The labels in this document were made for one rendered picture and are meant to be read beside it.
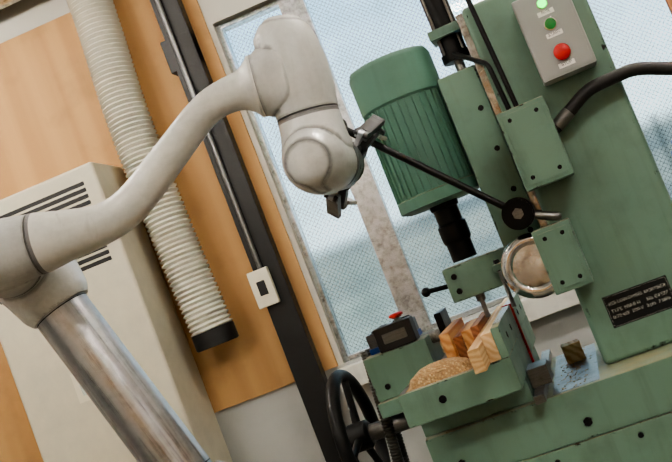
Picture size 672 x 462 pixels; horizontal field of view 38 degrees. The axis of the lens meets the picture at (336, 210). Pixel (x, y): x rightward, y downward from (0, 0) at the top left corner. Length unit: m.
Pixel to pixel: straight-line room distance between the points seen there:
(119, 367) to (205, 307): 1.59
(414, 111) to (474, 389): 0.56
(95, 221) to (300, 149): 0.35
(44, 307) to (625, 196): 1.05
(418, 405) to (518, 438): 0.19
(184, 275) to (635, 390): 1.90
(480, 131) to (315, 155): 0.53
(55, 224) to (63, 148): 2.09
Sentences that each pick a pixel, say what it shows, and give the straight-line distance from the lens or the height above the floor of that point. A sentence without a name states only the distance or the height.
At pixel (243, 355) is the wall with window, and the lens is 3.44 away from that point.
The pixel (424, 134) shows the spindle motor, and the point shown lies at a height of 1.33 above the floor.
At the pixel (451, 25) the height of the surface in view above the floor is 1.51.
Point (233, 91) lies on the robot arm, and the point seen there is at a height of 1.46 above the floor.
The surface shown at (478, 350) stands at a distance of 1.61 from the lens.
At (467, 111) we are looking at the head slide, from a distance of 1.90.
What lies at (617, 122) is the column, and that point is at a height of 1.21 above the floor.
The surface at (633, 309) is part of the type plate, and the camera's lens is 1.85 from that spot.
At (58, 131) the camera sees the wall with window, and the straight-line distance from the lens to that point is 3.67.
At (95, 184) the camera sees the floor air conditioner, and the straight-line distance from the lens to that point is 3.28.
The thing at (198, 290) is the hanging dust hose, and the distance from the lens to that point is 3.29.
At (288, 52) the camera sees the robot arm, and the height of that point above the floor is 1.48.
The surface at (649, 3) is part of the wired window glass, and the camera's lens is 3.52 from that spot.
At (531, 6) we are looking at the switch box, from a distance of 1.81.
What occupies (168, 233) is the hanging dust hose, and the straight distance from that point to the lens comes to 3.32.
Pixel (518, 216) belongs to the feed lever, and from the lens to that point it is 1.79.
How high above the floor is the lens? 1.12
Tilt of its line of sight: 4 degrees up
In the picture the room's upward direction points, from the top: 21 degrees counter-clockwise
